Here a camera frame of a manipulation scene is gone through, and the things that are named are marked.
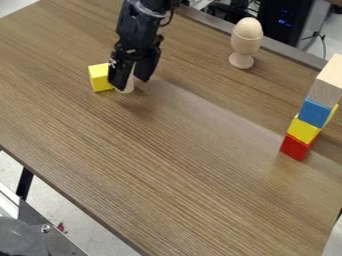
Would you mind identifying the black computer tower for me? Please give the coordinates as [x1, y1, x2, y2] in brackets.
[256, 0, 316, 48]

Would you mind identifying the wooden cylinder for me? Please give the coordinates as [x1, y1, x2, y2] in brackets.
[113, 71, 137, 95]

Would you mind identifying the red block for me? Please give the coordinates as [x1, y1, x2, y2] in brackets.
[279, 133, 320, 162]

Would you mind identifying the blue block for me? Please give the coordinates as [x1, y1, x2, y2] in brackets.
[296, 97, 340, 129]

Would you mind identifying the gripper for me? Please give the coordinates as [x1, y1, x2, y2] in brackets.
[106, 0, 171, 91]

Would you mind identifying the yellow block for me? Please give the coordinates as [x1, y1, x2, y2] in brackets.
[86, 62, 117, 93]
[285, 103, 341, 145]

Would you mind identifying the plain wooden block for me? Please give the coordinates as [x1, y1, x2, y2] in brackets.
[307, 53, 342, 110]

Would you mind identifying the wooden egg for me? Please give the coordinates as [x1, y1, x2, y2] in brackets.
[233, 16, 265, 40]

